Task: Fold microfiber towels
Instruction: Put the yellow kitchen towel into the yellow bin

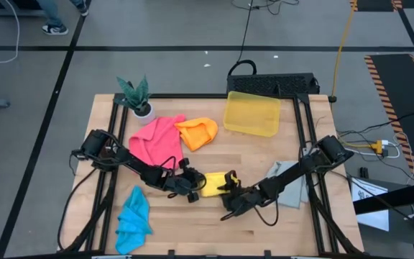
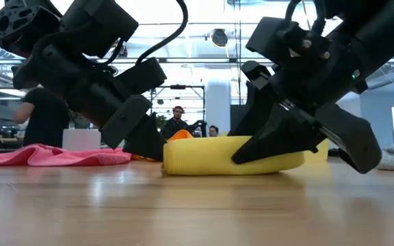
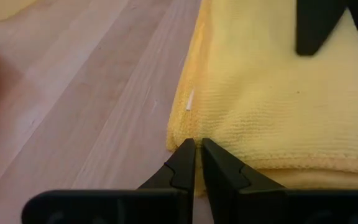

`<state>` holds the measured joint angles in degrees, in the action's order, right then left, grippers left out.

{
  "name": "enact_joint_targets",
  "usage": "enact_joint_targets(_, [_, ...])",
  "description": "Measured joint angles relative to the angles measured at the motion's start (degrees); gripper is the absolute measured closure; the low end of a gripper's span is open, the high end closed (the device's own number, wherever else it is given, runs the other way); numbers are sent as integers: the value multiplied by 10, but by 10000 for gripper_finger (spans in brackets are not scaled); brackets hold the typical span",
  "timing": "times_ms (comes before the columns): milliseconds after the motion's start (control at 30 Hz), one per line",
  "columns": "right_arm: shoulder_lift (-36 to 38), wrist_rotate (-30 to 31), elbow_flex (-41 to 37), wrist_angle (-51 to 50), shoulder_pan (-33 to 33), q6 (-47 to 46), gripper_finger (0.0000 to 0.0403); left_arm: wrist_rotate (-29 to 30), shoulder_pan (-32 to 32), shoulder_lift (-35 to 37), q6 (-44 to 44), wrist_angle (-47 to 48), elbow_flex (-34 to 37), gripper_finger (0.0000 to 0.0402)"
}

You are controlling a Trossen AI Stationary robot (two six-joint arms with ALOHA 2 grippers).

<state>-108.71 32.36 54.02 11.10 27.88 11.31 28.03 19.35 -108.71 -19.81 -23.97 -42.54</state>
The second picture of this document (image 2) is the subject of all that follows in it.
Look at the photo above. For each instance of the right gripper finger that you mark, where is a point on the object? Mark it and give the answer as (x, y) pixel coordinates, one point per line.
(286, 136)
(256, 109)

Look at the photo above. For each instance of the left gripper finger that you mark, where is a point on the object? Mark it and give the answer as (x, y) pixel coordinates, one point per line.
(128, 119)
(156, 143)

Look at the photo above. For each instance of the yellow microfiber towel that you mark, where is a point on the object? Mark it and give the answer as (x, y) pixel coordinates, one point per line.
(200, 155)

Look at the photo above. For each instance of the pink microfiber towel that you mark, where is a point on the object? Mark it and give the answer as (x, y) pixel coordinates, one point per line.
(53, 155)

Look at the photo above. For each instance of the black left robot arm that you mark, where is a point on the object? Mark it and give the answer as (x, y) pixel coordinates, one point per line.
(94, 24)

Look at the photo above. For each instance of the orange microfiber towel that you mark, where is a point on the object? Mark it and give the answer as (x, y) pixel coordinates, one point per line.
(180, 135)

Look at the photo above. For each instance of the black display screen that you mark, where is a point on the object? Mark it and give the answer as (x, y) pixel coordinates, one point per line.
(238, 118)

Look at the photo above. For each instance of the small green background plant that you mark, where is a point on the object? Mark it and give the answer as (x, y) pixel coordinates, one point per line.
(162, 121)

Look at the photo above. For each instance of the person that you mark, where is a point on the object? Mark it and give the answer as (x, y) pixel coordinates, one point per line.
(213, 130)
(46, 116)
(176, 123)

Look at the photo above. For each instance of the yellow translucent plastic bin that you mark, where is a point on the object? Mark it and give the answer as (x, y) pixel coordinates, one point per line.
(316, 153)

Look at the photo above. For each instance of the white square pillar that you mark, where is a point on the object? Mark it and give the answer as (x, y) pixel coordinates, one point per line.
(217, 102)

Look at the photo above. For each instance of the snake plant in white pot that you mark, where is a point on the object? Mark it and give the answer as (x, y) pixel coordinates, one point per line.
(80, 140)

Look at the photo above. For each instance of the round black ceiling lamp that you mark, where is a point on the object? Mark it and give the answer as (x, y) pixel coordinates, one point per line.
(220, 37)

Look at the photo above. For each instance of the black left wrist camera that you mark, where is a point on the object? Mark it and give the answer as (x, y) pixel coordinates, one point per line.
(139, 78)

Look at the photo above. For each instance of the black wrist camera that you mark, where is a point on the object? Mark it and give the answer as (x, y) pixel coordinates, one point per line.
(272, 37)
(139, 78)

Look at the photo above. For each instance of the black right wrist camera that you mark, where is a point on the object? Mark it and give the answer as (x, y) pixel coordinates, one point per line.
(272, 37)

